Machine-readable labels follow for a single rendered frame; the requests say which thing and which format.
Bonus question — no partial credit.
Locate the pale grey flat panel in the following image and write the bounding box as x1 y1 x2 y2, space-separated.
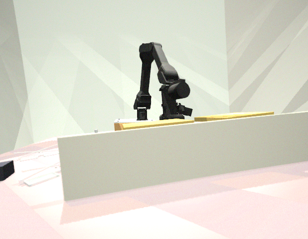
57 112 308 202

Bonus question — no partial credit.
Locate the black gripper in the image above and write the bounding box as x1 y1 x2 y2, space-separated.
159 100 184 120

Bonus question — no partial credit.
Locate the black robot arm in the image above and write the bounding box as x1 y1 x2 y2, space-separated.
134 42 193 120

